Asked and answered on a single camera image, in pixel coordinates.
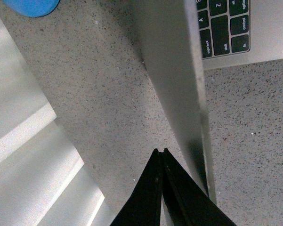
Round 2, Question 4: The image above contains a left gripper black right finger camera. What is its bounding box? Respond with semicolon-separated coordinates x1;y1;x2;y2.
162;148;235;226

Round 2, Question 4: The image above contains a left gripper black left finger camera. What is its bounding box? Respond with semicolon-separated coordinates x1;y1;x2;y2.
111;149;163;226

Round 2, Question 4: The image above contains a silver laptop with black keys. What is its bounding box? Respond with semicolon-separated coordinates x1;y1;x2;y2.
129;0;283;202

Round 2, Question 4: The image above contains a white pleated curtain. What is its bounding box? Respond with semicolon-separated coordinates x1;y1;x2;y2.
0;18;115;226

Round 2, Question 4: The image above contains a blue desk lamp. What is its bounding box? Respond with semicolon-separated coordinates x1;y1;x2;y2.
3;0;60;17

